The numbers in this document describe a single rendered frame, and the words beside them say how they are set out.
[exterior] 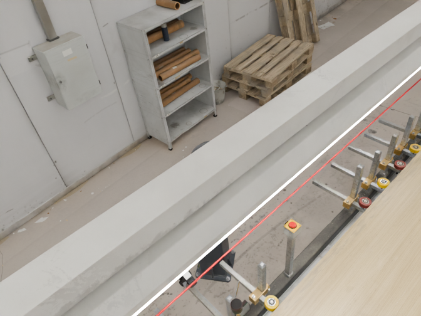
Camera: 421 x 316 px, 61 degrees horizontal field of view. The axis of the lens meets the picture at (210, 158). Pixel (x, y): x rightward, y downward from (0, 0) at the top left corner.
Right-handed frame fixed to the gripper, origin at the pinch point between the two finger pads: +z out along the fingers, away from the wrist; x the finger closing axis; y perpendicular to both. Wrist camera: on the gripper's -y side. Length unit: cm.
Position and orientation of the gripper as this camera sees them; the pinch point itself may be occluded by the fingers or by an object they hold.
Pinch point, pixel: (187, 285)
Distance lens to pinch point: 235.2
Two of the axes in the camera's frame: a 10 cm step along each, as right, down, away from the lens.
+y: -6.8, -4.4, 5.9
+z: 1.0, 7.4, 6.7
